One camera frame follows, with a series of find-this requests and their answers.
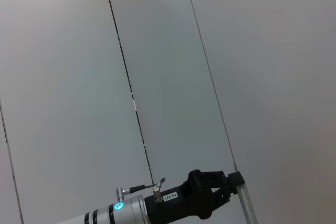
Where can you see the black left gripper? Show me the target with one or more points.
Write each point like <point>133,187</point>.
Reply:
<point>183,203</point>

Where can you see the grey glitter pen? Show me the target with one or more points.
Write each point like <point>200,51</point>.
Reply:
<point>248,205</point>

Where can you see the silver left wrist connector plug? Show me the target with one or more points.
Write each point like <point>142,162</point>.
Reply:
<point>157,195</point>

